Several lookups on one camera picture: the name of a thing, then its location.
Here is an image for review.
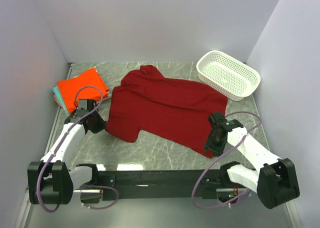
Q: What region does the orange folded t shirt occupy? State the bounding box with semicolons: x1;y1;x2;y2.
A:
57;67;109;115

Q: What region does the dark red t shirt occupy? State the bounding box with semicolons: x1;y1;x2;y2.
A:
105;65;228;159

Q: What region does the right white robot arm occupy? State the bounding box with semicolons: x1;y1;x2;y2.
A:
204;112;300;209

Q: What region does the white plastic basket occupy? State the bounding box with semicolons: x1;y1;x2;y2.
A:
196;50;261;101

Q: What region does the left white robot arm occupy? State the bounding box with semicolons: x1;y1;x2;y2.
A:
27;99;106;205

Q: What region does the black base beam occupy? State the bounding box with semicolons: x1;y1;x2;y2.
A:
79;169;250;204

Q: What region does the teal folded t shirt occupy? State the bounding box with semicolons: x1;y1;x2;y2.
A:
52;85;76;115

